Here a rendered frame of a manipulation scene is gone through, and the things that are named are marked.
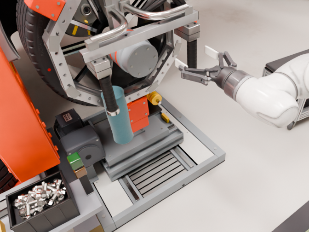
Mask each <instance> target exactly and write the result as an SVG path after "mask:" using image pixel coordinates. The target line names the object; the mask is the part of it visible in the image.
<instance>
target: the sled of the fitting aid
mask: <svg viewBox="0 0 309 232"><path fill-rule="evenodd" d="M155 116H156V117H157V118H158V119H159V120H160V121H161V122H162V123H163V124H164V125H165V126H166V127H167V128H168V129H169V135H167V136H165V137H163V138H161V139H160V140H158V141H156V142H154V143H152V144H150V145H148V146H147V147H145V148H143V149H141V150H139V151H137V152H135V153H134V154H132V155H130V156H128V157H126V158H124V159H123V160H121V161H119V162H117V163H115V164H113V165H112V166H110V167H109V166H108V164H107V163H106V161H105V159H104V158H103V159H102V160H100V161H99V162H100V164H101V165H102V167H103V169H104V170H105V172H106V174H107V175H108V177H109V178H110V180H111V182H112V181H114V180H116V179H117V178H119V177H121V176H123V175H125V174H126V173H128V172H130V171H132V170H134V169H135V168H137V167H139V166H141V165H142V164H144V163H146V162H148V161H149V160H151V159H153V158H155V157H156V156H158V155H160V154H162V153H163V152H165V151H167V150H169V149H171V148H173V147H174V146H176V145H178V144H180V143H182V142H183V141H184V138H183V132H182V131H181V130H180V129H179V128H178V127H177V126H176V125H175V124H174V123H173V122H172V121H171V120H170V118H169V117H168V116H167V115H165V114H164V113H162V112H161V111H160V112H158V113H156V114H155Z"/></svg>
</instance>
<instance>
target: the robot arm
mask: <svg viewBox="0 0 309 232"><path fill-rule="evenodd" d="M204 53H205V54H207V55H209V56H211V57H212V58H214V59H216V60H219V65H216V66H214V67H212V68H210V69H208V68H205V69H193V68H188V66H187V65H186V64H184V63H183V62H181V61H180V60H178V59H177V58H175V66H176V67H178V69H179V70H180V71H181V78H182V79H186V80H190V81H195V82H198V83H201V84H203V85H205V86H207V85H208V83H209V82H210V81H213V82H215V83H216V85H217V86H218V87H219V88H221V89H222V90H224V93H225V94H226V95H227V96H229V97H230V98H232V99H233V100H234V101H235V102H237V103H239V104H240V106H241V107H242V108H243V109H244V110H245V111H246V112H247V113H249V114H250V115H251V116H253V117H254V118H256V119H258V120H259V121H261V122H263V123H265V124H268V125H270V126H273V127H276V128H283V127H285V126H287V125H289V124H290V123H291V122H292V121H293V120H294V119H295V118H296V117H297V115H298V113H299V106H298V104H297V102H296V99H304V98H307V97H309V53H307V54H304V55H300V56H298V57H296V58H294V59H292V60H291V61H289V62H287V63H285V64H284V65H282V66H281V67H280V68H278V69H277V70H276V71H275V72H274V73H272V74H270V75H268V76H265V77H260V78H259V79H258V78H255V77H254V76H252V75H250V74H248V73H246V72H244V71H243V70H237V64H236V63H235V62H234V61H233V60H232V58H231V56H230V55H229V53H228V52H227V51H224V52H223V53H222V52H218V51H216V50H213V49H212V48H210V47H208V46H205V51H204ZM218 58H219V59H218ZM223 58H224V59H225V61H226V63H227V65H228V66H224V64H223ZM207 72H209V76H207Z"/></svg>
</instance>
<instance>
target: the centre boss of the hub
mask: <svg viewBox="0 0 309 232"><path fill-rule="evenodd" d="M80 12H81V14H82V15H83V16H85V17H88V16H90V15H91V14H92V9H91V7H90V6H89V4H88V3H85V4H83V5H82V6H81V7H80Z"/></svg>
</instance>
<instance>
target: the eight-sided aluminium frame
mask: <svg viewBox="0 0 309 232"><path fill-rule="evenodd" d="M64 1H65V5H64V7H63V9H62V11H61V13H60V15H59V17H58V19H57V21H53V20H51V19H50V21H49V23H48V25H47V27H46V29H44V34H43V36H42V40H43V42H44V45H45V47H46V49H47V51H48V54H49V56H50V59H51V61H52V64H53V66H54V69H55V71H56V74H57V76H58V78H59V81H60V84H61V86H62V88H63V90H64V91H65V93H66V95H67V96H68V97H71V98H73V99H78V100H81V101H84V102H88V103H90V104H94V105H98V106H101V107H104V104H103V99H102V97H101V93H100V92H98V91H95V90H92V89H89V88H86V87H83V86H80V85H78V84H75V83H74V82H73V79H72V76H71V74H70V71H69V68H68V66H67V63H66V60H65V57H64V55H63V52H62V49H61V47H60V42H61V40H62V38H63V36H64V34H65V32H66V30H67V28H68V26H69V24H70V22H71V20H72V18H73V16H74V14H75V12H76V10H77V8H78V6H79V4H80V2H81V0H64ZM170 2H173V1H172V0H167V1H166V2H164V10H165V11H166V10H169V9H171V4H170ZM181 45H182V43H181V37H179V36H178V35H176V34H174V30H170V31H168V32H166V46H165V47H164V49H163V50H162V52H161V54H160V55H159V57H158V61H157V64H156V66H155V68H154V69H153V71H152V72H151V73H150V74H148V75H147V77H146V78H145V79H144V80H142V81H140V82H138V83H135V84H133V85H131V86H129V87H126V88H124V89H123V90H124V96H125V99H126V103H129V102H132V101H134V100H136V99H138V98H140V97H142V96H144V95H146V94H149V93H152V92H153V91H155V90H156V88H157V87H158V86H159V84H160V82H161V80H162V79H163V77H164V76H165V74H166V72H167V71H168V70H169V68H170V66H171V64H172V63H173V61H174V60H175V58H176V56H177V55H178V54H179V52H180V50H181Z"/></svg>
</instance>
